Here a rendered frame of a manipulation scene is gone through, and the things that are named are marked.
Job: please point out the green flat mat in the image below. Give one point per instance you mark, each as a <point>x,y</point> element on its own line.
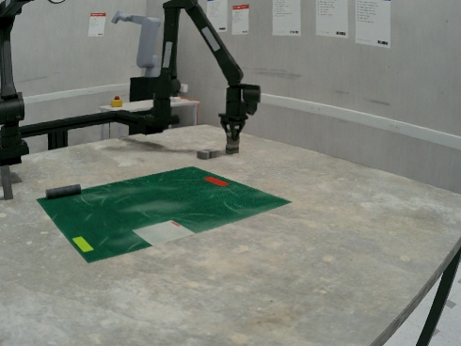
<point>120,217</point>

